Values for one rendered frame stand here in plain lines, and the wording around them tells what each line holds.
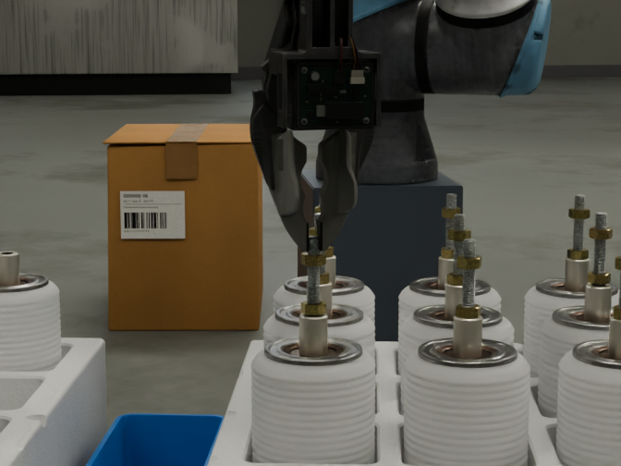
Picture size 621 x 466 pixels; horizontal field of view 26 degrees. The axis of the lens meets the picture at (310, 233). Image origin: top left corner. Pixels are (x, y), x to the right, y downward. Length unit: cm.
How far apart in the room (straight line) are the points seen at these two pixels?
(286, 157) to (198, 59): 629
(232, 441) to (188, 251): 108
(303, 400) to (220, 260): 113
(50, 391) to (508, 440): 42
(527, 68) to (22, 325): 65
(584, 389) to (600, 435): 4
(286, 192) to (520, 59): 62
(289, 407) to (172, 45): 630
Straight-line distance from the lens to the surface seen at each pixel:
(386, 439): 106
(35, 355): 129
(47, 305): 129
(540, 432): 109
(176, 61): 727
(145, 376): 189
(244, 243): 211
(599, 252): 115
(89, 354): 132
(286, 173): 99
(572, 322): 114
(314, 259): 101
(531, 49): 156
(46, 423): 115
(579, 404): 103
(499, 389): 101
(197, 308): 213
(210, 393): 181
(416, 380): 102
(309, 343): 103
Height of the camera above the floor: 52
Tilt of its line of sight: 10 degrees down
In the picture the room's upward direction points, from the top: straight up
